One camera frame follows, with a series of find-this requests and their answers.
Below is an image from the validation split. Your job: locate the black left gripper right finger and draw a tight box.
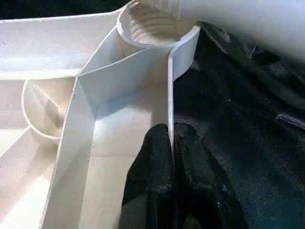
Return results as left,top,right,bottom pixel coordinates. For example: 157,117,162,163
173,122,251,229

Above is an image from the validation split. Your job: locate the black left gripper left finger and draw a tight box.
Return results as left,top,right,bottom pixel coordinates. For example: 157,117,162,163
118,123,178,229

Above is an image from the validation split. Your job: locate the white plastic table top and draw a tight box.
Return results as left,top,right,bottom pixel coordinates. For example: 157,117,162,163
0,0,201,229

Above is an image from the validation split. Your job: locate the white plastic table leg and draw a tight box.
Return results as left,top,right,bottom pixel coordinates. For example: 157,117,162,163
140,0,305,62

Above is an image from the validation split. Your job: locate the black table mat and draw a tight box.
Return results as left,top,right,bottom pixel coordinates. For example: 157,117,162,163
0,0,305,229

